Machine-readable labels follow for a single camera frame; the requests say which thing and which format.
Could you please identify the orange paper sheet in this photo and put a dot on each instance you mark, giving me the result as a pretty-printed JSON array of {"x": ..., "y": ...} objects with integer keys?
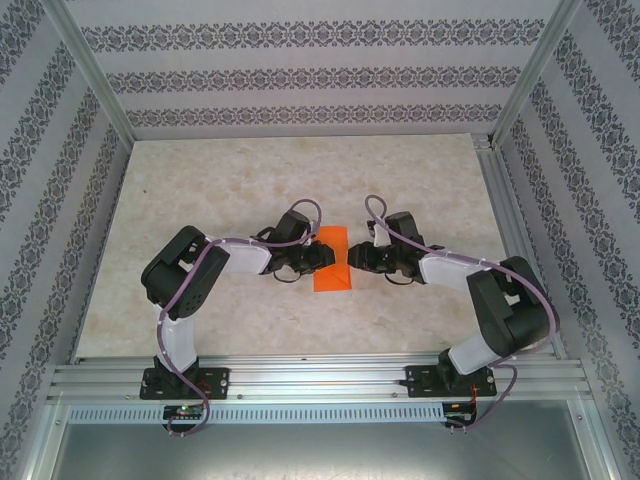
[{"x": 332, "y": 280}]

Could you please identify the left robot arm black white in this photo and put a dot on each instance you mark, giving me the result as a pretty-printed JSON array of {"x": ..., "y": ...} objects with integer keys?
[{"x": 180, "y": 270}]

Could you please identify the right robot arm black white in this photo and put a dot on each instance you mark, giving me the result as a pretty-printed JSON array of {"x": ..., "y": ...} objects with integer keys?
[{"x": 500, "y": 310}]

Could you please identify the grey metal sheet panel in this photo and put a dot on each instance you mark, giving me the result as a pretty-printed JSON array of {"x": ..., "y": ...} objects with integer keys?
[{"x": 320, "y": 455}]

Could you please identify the aluminium side rail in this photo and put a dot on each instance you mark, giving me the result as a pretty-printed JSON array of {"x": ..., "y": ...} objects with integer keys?
[{"x": 502, "y": 200}]

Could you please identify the aluminium mounting rail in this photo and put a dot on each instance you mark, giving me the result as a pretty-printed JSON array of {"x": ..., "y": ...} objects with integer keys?
[{"x": 320, "y": 375}]

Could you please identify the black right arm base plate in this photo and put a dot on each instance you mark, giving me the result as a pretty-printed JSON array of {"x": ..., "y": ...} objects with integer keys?
[{"x": 417, "y": 382}]

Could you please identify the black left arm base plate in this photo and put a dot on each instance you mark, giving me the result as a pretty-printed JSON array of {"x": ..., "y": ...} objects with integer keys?
[{"x": 220, "y": 382}]

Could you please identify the aluminium frame post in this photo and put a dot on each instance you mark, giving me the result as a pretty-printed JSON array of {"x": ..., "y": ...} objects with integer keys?
[
  {"x": 42, "y": 445},
  {"x": 537, "y": 65},
  {"x": 597, "y": 445},
  {"x": 90, "y": 65}
]

